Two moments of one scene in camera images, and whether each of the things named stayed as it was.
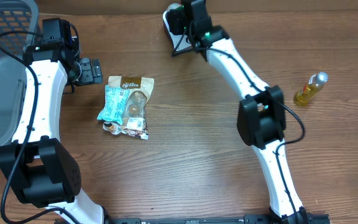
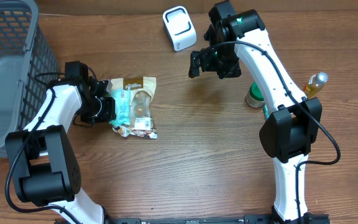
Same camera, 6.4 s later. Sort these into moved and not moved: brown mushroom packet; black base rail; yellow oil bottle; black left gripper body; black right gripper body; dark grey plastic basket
Moved: black left gripper body; black right gripper body; brown mushroom packet
Not moved: black base rail; dark grey plastic basket; yellow oil bottle
